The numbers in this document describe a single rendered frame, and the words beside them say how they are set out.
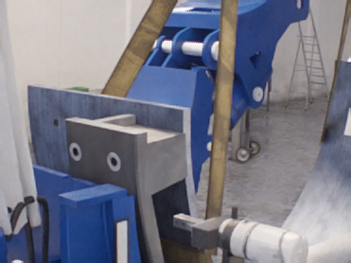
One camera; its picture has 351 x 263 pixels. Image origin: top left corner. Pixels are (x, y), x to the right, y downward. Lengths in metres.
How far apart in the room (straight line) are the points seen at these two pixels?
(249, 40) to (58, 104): 3.18
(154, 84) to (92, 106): 2.91
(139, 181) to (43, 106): 0.62
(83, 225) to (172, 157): 0.30
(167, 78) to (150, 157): 3.15
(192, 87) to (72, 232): 3.15
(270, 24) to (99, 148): 3.75
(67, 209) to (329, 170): 2.29
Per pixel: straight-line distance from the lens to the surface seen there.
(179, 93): 4.76
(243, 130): 11.45
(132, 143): 1.67
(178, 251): 1.99
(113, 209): 1.65
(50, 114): 2.19
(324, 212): 3.57
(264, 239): 1.47
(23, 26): 12.37
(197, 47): 4.94
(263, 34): 5.33
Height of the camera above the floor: 2.56
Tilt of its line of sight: 10 degrees down
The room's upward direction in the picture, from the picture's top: 1 degrees clockwise
